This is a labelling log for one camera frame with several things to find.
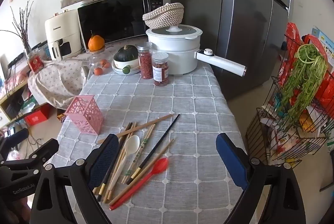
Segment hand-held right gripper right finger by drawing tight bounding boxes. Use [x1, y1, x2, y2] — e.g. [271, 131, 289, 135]
[216, 133, 307, 224]

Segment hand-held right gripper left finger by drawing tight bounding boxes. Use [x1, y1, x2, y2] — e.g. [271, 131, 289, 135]
[30, 134, 119, 224]

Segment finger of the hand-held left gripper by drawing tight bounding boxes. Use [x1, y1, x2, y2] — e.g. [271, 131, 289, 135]
[0, 138, 59, 175]
[0, 128, 29, 159]

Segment black chopstick gold tip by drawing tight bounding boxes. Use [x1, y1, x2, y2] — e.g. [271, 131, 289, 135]
[97, 123, 131, 202]
[127, 114, 180, 185]

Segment pink perforated utensil holder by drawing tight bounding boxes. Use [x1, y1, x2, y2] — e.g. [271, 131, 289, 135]
[64, 95, 105, 135]

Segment person's left hand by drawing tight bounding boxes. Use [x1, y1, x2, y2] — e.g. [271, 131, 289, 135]
[0, 198, 31, 224]

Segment red box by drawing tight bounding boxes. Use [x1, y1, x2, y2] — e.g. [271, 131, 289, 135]
[25, 110, 51, 126]

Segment cream plastic spoon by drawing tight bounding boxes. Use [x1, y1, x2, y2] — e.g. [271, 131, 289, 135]
[108, 135, 141, 200]

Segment wooden shelf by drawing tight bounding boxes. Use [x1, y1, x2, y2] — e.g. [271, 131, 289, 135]
[0, 80, 30, 125]

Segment red plastic spoon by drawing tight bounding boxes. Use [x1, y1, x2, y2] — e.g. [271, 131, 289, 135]
[109, 157, 169, 211]

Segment grey checked tablecloth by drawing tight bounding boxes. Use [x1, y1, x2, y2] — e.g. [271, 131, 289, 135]
[46, 57, 261, 224]

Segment glass vase red label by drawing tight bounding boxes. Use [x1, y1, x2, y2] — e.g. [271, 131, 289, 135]
[27, 50, 45, 74]

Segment clear plastic box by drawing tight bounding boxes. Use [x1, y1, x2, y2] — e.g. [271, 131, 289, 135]
[31, 42, 53, 60]

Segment white plate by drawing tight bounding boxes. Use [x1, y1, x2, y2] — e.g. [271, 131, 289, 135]
[112, 65, 141, 75]

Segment white bowl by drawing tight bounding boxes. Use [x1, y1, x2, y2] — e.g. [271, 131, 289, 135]
[113, 58, 140, 70]

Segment clear glass jar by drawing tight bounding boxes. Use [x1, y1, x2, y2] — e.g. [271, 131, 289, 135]
[89, 50, 106, 70]

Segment short jar of red dates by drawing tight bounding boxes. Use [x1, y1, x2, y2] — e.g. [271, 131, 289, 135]
[152, 52, 170, 87]

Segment tall jar of goji berries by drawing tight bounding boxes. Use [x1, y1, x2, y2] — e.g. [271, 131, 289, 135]
[137, 42, 153, 79]

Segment dark green squash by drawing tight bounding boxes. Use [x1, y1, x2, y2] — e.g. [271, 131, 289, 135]
[113, 45, 138, 62]

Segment dry branches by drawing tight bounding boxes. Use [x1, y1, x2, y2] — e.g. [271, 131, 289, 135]
[0, 0, 34, 55]

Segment cream air fryer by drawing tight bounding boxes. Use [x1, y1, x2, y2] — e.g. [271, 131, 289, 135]
[44, 9, 85, 61]

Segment bunch of green herbs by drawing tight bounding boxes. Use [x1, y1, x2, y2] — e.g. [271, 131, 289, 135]
[280, 44, 328, 133]

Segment orange fruit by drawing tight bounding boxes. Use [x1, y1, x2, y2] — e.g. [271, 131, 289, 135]
[88, 31, 105, 52]

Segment red plastic bag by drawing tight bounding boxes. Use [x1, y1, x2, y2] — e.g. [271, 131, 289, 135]
[303, 34, 334, 115]
[280, 22, 304, 89]

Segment white electric pot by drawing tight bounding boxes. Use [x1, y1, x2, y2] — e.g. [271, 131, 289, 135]
[145, 27, 247, 77]

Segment grey refrigerator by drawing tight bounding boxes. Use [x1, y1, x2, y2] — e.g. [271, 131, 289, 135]
[170, 0, 292, 102]

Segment black microwave oven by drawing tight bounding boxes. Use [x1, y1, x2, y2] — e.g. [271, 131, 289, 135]
[77, 0, 165, 52]

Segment white pot lid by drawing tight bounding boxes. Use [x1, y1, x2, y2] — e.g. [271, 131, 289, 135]
[150, 24, 199, 37]

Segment black wire rack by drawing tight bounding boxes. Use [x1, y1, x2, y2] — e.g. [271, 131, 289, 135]
[245, 34, 334, 169]

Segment wall poster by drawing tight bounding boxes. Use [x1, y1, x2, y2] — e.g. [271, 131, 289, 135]
[312, 27, 334, 68]

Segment woven rope basket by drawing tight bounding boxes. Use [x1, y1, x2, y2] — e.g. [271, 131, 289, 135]
[142, 3, 185, 29]

